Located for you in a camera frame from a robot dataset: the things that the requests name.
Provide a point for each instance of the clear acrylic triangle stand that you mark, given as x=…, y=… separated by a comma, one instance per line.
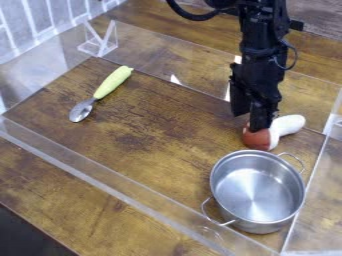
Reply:
x=100, y=45

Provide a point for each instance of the silver metal pot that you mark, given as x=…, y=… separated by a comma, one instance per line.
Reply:
x=259, y=189

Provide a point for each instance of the clear acrylic front barrier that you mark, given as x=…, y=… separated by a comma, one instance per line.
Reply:
x=154, y=204

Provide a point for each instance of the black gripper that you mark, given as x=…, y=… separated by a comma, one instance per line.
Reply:
x=255, y=81

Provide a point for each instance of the red and white plush mushroom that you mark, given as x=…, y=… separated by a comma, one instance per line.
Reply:
x=265, y=139

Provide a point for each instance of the spoon with yellow-green handle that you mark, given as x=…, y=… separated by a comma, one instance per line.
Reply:
x=116, y=79

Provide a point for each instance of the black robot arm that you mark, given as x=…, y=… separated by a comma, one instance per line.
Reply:
x=264, y=26

